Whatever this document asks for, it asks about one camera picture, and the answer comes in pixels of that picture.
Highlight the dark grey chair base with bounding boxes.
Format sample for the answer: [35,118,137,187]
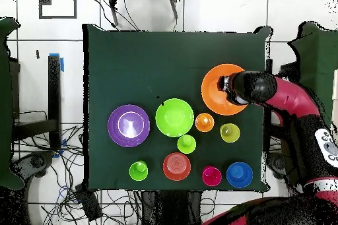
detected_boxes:
[266,152,288,179]
[11,150,55,181]

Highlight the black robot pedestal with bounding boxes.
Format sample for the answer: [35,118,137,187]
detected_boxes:
[141,190,203,225]

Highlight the black power box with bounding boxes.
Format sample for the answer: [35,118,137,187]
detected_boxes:
[74,183,103,222]

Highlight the green cloth covered table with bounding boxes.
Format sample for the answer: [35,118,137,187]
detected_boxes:
[288,20,338,128]
[0,16,25,191]

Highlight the tangled floor cables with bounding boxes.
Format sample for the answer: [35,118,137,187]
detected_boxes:
[13,110,143,225]

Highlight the large orange bowl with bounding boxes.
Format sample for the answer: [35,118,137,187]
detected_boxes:
[201,63,249,116]

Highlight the black stand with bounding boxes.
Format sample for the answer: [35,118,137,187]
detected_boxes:
[11,54,62,152]

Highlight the orange cup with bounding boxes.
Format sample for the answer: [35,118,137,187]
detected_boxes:
[195,112,215,133]

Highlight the yellow cup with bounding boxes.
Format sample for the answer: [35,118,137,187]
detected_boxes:
[219,123,241,144]

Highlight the green cup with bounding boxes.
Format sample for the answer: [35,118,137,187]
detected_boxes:
[128,160,149,182]

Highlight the red-orange bowl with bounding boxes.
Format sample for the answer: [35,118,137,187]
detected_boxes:
[162,152,191,181]

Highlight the lime cup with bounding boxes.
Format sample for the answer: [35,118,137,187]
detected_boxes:
[176,134,197,154]

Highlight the black post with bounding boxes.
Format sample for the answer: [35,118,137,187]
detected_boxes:
[264,58,273,152]

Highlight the green bowl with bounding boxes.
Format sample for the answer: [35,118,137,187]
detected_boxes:
[154,98,195,138]

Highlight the blue bowl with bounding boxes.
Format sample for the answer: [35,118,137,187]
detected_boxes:
[226,162,254,189]

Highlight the black cable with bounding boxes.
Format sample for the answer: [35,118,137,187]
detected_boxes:
[89,0,141,32]

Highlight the pink cup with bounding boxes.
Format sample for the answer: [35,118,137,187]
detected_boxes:
[202,166,222,187]

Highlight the purple bowl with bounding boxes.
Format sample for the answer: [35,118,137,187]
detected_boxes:
[107,104,151,148]

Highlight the dark green tablecloth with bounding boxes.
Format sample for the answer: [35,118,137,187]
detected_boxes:
[82,23,273,193]

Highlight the blue tape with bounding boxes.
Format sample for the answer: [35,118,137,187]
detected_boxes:
[48,52,65,73]

